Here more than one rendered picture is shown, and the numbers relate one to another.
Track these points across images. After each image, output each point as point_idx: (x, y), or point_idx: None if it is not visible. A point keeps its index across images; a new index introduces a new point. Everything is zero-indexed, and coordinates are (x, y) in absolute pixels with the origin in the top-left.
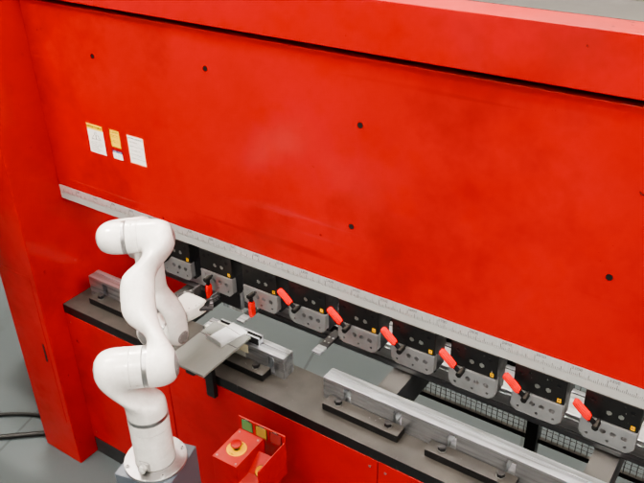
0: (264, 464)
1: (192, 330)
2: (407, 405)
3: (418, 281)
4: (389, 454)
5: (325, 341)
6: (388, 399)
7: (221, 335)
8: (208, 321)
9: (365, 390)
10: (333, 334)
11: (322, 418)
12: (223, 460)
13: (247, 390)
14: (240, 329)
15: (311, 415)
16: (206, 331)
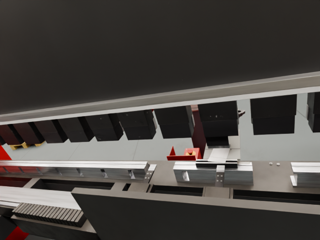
0: (171, 148)
1: (278, 183)
2: (101, 165)
3: None
4: (115, 160)
5: (150, 173)
6: (110, 164)
7: (222, 151)
8: (252, 167)
9: (122, 163)
10: (146, 180)
11: (148, 163)
12: (192, 148)
13: (195, 160)
14: (215, 160)
15: (154, 162)
16: (236, 150)
